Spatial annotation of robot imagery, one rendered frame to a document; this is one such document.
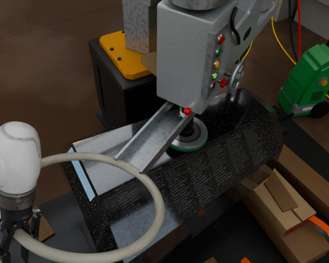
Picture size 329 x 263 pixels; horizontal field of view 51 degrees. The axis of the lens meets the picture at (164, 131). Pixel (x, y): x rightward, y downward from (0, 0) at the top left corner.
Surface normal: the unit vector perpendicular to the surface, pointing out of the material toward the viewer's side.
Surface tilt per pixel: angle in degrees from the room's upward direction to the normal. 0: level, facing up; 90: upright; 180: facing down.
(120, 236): 45
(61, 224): 0
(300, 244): 0
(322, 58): 34
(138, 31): 90
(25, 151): 70
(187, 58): 90
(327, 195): 0
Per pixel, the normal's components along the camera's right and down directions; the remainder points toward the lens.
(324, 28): -0.83, 0.40
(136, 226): 0.39, -0.03
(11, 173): 0.11, 0.51
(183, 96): -0.53, 0.62
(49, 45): 0.02, -0.67
